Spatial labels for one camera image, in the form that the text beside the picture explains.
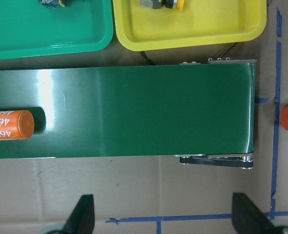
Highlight green plastic tray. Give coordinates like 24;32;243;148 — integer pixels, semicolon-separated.
0;0;114;60

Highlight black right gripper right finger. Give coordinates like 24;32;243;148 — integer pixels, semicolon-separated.
231;193;277;234

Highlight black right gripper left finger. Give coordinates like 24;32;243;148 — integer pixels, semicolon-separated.
62;195;95;234

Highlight green conveyor belt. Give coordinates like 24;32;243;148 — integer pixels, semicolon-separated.
0;60;256;169

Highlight yellow plastic tray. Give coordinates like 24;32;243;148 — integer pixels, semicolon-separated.
113;0;267;51

